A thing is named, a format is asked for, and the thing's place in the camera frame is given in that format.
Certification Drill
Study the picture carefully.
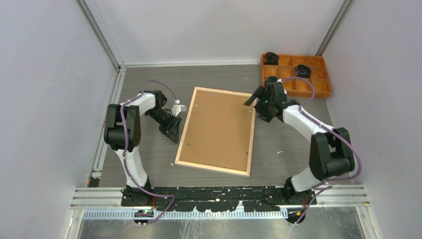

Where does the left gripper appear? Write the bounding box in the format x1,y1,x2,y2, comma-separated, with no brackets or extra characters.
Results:
146,108,182,143

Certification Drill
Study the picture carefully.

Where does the white wooden picture frame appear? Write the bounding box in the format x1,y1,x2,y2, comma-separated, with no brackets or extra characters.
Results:
174,87,258,177

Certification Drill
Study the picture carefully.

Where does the brown backing board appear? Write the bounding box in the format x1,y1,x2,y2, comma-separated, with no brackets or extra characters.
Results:
178,90,255,173

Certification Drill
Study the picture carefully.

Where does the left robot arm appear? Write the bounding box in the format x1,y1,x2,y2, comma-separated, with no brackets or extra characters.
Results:
104,91,187,206

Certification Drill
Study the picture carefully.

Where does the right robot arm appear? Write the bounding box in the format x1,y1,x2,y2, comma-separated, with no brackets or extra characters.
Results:
244,80,355,205

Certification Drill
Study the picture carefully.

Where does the blue yellow tape roll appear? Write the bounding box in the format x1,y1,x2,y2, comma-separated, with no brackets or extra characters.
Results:
264,76,279,86

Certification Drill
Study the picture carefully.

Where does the orange compartment tray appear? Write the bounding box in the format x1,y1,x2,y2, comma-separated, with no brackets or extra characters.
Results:
260,54,332,99

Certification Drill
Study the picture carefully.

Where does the black tape roll top-left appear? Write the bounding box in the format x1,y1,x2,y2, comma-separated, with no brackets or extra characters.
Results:
263,52,279,65

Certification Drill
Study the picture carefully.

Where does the black tape roll middle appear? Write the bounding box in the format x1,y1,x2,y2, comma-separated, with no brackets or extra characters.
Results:
295,64,312,79

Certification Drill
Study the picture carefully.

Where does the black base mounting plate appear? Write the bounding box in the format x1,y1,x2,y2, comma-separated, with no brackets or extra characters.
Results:
120,186,314,212

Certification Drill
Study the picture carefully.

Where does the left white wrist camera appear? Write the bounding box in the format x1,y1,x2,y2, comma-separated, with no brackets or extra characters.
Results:
171,100,187,117

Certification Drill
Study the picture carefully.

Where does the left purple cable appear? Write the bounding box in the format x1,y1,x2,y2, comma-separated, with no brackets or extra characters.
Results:
119,80,176,226

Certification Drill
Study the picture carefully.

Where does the aluminium rail front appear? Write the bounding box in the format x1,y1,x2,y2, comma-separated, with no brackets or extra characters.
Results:
71,185,370,212

